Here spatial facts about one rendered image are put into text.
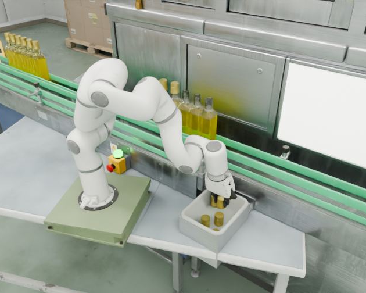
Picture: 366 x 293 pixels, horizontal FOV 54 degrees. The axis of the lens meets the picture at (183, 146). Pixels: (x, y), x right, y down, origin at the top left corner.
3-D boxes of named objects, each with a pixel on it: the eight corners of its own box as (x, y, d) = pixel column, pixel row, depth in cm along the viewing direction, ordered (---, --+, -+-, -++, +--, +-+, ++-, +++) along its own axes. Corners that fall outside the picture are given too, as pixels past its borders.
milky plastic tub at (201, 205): (248, 217, 139) (251, 200, 134) (218, 253, 124) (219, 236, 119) (211, 199, 148) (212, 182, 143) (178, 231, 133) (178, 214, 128)
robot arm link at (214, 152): (176, 149, 115) (185, 129, 121) (182, 171, 123) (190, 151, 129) (222, 154, 110) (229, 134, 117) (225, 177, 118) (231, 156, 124)
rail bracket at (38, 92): (45, 106, 194) (40, 82, 187) (33, 110, 189) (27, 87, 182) (40, 103, 196) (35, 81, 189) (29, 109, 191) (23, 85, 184)
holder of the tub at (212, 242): (254, 210, 143) (257, 195, 139) (217, 254, 124) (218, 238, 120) (218, 193, 151) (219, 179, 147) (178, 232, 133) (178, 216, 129)
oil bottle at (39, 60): (52, 88, 213) (42, 40, 198) (44, 90, 210) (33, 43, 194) (46, 85, 216) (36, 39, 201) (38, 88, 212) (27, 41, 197)
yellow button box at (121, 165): (130, 168, 167) (129, 155, 163) (118, 176, 162) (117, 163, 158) (119, 163, 170) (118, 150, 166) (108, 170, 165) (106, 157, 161)
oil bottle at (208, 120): (215, 153, 154) (218, 109, 143) (208, 158, 150) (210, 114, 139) (204, 149, 157) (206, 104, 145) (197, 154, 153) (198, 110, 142)
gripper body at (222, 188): (236, 168, 122) (237, 189, 130) (210, 158, 127) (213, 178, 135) (225, 183, 118) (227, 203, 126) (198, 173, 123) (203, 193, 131)
